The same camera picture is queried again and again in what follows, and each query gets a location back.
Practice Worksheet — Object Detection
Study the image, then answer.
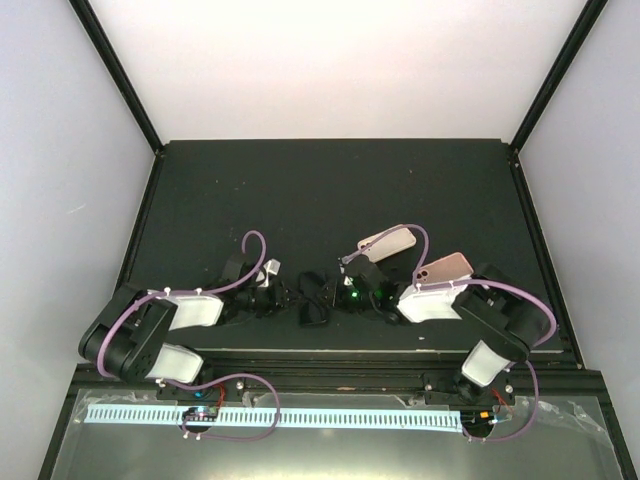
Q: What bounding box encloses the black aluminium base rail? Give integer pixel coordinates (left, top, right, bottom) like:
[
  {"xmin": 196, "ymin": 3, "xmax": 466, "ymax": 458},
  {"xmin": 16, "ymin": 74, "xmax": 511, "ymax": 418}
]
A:
[{"xmin": 74, "ymin": 349, "xmax": 606, "ymax": 401}]

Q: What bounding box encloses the white slotted cable duct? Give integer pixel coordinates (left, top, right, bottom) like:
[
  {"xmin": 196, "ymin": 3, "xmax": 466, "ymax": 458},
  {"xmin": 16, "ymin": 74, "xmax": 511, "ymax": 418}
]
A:
[{"xmin": 83, "ymin": 404, "xmax": 463, "ymax": 433}]

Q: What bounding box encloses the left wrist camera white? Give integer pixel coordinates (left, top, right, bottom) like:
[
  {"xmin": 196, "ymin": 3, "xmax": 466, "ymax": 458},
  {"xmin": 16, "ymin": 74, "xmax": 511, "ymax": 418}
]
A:
[{"xmin": 255, "ymin": 259, "xmax": 281, "ymax": 288}]

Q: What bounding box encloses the right circuit board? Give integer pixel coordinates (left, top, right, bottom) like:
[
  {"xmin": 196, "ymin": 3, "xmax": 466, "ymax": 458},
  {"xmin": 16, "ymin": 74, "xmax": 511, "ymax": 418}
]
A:
[{"xmin": 460, "ymin": 410, "xmax": 512, "ymax": 426}]

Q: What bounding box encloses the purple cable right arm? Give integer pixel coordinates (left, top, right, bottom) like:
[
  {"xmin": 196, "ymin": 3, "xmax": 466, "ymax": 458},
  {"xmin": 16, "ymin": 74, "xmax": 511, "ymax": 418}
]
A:
[{"xmin": 339, "ymin": 223, "xmax": 559, "ymax": 445}]

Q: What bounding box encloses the black frame post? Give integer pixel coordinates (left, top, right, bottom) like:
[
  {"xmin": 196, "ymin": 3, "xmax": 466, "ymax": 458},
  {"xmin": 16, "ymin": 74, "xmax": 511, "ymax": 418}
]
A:
[
  {"xmin": 68, "ymin": 0, "xmax": 164, "ymax": 154},
  {"xmin": 510, "ymin": 0, "xmax": 608, "ymax": 153}
]

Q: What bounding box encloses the left circuit board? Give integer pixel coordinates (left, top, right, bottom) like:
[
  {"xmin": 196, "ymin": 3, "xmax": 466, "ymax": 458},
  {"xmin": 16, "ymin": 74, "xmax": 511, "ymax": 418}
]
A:
[{"xmin": 182, "ymin": 406, "xmax": 218, "ymax": 422}]

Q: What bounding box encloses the black frame post right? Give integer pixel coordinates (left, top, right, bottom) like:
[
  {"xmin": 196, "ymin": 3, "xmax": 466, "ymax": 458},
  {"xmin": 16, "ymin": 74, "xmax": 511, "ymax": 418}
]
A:
[{"xmin": 510, "ymin": 0, "xmax": 608, "ymax": 153}]

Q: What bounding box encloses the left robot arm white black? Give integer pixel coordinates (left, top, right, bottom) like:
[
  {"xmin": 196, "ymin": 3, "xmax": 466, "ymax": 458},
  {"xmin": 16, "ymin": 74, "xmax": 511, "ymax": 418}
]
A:
[{"xmin": 78, "ymin": 254, "xmax": 293, "ymax": 399}]

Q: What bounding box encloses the pink phone case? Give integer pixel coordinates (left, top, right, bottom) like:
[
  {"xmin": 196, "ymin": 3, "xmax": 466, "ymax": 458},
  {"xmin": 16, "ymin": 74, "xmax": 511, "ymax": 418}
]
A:
[{"xmin": 417, "ymin": 252, "xmax": 474, "ymax": 285}]

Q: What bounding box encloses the black frame post left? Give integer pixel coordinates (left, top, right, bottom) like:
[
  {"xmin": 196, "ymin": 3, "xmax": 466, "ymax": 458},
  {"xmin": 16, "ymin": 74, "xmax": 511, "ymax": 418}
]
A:
[{"xmin": 68, "ymin": 0, "xmax": 164, "ymax": 154}]

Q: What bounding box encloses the circuit board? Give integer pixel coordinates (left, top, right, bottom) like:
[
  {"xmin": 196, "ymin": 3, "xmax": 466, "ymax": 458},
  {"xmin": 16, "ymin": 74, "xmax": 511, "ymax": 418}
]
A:
[
  {"xmin": 182, "ymin": 406, "xmax": 218, "ymax": 422},
  {"xmin": 460, "ymin": 410, "xmax": 512, "ymax": 426}
]

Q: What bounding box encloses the black phone case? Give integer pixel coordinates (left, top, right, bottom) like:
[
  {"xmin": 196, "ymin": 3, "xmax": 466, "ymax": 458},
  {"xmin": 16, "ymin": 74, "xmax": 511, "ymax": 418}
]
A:
[{"xmin": 297, "ymin": 271, "xmax": 329, "ymax": 328}]

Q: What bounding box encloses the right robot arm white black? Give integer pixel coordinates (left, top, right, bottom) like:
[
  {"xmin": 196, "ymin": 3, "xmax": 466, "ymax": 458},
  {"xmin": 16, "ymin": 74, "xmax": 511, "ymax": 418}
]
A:
[{"xmin": 320, "ymin": 259, "xmax": 557, "ymax": 405}]

